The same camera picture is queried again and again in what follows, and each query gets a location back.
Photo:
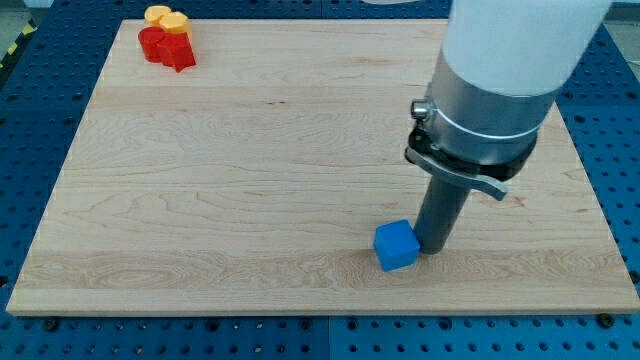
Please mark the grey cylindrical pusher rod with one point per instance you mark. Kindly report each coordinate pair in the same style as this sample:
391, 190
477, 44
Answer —
438, 214

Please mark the blue block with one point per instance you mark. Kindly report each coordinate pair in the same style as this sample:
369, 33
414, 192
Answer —
395, 245

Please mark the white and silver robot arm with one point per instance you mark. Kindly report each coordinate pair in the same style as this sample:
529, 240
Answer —
499, 70

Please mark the wooden board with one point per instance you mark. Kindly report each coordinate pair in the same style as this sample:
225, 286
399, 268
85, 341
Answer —
253, 182

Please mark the red star block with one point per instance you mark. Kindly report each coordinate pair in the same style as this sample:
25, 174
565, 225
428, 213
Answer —
175, 51

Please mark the yellow hexagon block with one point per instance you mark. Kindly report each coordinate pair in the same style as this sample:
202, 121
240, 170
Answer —
176, 23

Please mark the red cylinder block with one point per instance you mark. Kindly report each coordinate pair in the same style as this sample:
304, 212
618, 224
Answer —
149, 38

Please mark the yellow cylinder block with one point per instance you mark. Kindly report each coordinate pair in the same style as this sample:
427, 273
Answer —
153, 14

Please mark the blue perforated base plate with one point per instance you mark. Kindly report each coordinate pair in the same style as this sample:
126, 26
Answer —
48, 81

